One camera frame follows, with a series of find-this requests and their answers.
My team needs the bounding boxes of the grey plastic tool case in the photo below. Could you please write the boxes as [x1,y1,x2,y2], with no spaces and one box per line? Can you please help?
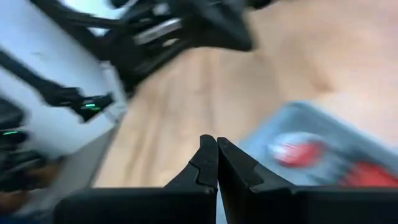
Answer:
[238,100,398,188]

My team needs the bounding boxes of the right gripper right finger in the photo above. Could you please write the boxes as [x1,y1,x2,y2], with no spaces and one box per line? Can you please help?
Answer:
[216,136,398,224]

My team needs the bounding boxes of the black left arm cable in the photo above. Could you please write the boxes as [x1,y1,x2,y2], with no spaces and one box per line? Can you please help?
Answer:
[29,0,131,30]

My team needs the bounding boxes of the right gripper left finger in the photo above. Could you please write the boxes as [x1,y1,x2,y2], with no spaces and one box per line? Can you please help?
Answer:
[53,134,220,224]

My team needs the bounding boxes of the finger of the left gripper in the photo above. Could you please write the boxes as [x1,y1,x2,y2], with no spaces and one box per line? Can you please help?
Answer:
[192,0,256,53]

